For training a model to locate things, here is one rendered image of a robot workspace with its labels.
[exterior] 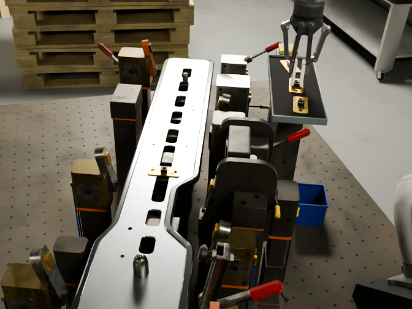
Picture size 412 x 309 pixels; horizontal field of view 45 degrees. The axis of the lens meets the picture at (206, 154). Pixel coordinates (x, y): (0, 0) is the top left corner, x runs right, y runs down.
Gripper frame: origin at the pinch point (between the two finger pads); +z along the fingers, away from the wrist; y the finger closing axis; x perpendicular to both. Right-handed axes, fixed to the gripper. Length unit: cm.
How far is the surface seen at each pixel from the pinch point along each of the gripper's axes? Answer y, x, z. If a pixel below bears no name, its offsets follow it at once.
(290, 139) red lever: 0.9, 22.4, 7.2
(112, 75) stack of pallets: 121, -195, 111
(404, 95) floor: -98, -230, 121
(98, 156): 46, 34, 11
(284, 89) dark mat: 3.2, 2.5, 4.1
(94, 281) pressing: 38, 63, 20
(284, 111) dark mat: 2.8, 14.4, 4.1
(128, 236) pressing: 35, 50, 20
